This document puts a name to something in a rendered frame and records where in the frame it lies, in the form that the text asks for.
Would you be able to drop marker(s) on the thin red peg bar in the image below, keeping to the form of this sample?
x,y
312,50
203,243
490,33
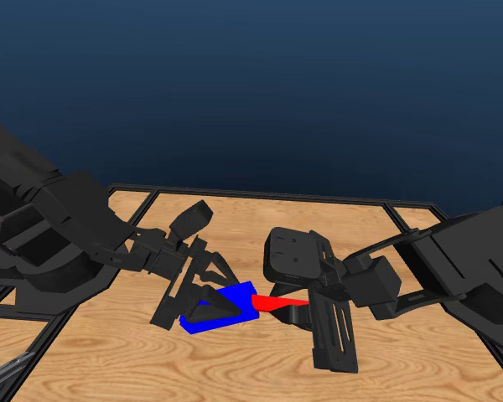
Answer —
x,y
268,302

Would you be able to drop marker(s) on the blue hollow socket block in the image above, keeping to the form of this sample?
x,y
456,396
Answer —
x,y
243,297

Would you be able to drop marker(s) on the black table frame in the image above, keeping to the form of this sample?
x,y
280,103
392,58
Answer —
x,y
276,194

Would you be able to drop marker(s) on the silver aluminium rail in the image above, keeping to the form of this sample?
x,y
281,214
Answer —
x,y
8,368

